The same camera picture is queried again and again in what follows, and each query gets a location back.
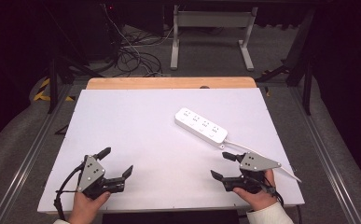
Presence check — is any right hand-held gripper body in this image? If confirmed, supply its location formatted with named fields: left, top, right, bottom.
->
left=223, top=151, right=283, bottom=194

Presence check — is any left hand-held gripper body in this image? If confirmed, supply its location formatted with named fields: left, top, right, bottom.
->
left=76, top=154, right=126, bottom=200

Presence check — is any person's left hand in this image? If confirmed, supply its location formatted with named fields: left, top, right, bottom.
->
left=68, top=190, right=111, bottom=224

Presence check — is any person's right hand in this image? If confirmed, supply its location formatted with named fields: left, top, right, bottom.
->
left=233, top=169, right=277, bottom=213

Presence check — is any white power strip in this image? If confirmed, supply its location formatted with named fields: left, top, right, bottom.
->
left=174, top=106, right=229, bottom=149

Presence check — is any yellow black hazard tape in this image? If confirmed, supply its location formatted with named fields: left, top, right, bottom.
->
left=33, top=77, right=76, bottom=103

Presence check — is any black metal stand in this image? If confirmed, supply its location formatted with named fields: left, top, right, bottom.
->
left=255, top=8, right=315, bottom=117
left=42, top=54, right=105, bottom=115

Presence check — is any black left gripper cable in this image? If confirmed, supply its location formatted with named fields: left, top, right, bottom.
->
left=53, top=162, right=87, bottom=222

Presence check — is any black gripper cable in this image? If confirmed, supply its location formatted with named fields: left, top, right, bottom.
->
left=53, top=162, right=87, bottom=222
left=252, top=174, right=285, bottom=208

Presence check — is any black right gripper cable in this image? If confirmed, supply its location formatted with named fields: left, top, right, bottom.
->
left=252, top=174, right=285, bottom=208

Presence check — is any aluminium floor rail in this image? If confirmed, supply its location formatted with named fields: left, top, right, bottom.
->
left=0, top=83, right=74, bottom=224
left=288, top=86, right=361, bottom=224

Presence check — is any tangle of floor cables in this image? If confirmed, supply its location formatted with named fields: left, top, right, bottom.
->
left=102, top=3, right=177, bottom=78

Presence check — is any white metal desk frame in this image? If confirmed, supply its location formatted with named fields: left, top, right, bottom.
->
left=170, top=4, right=259, bottom=72

